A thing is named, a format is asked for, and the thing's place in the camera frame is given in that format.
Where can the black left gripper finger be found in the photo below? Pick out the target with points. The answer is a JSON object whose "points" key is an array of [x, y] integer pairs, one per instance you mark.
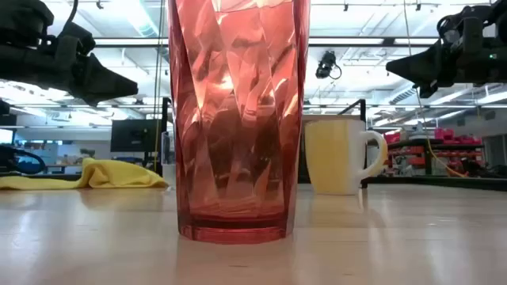
{"points": [[107, 85]]}

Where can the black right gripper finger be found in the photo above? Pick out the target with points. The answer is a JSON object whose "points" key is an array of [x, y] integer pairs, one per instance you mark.
{"points": [[420, 67]]}

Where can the white mug with yellow glaze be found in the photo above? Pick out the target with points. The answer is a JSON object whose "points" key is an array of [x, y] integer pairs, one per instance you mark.
{"points": [[336, 158]]}

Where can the red faceted plastic tumbler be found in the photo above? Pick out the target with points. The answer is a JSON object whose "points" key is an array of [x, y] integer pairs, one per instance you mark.
{"points": [[237, 118]]}

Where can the black computer monitor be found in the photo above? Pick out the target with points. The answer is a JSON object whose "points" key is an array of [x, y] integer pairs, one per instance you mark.
{"points": [[134, 135]]}

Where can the small potted plant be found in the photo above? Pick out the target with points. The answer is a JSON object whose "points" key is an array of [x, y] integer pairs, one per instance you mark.
{"points": [[88, 153]]}

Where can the bright computer screen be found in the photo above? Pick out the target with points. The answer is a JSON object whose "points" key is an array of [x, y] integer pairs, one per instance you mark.
{"points": [[5, 135]]}

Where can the rack with red bins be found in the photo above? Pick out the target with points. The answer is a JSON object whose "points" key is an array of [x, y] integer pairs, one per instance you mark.
{"points": [[455, 148]]}

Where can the yellow cloth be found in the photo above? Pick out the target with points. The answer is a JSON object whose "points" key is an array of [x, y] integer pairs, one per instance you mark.
{"points": [[111, 176]]}

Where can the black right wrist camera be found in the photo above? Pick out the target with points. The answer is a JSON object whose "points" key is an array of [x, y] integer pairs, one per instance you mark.
{"points": [[427, 90]]}

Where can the black overhead frame bar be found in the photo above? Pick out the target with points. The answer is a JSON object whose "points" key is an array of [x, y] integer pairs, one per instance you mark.
{"points": [[348, 41]]}

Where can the black overhead camera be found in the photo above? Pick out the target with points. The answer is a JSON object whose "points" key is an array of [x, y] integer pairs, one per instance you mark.
{"points": [[325, 65]]}

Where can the long black frame rail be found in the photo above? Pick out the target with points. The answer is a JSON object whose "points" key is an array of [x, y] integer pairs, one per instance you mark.
{"points": [[435, 183]]}

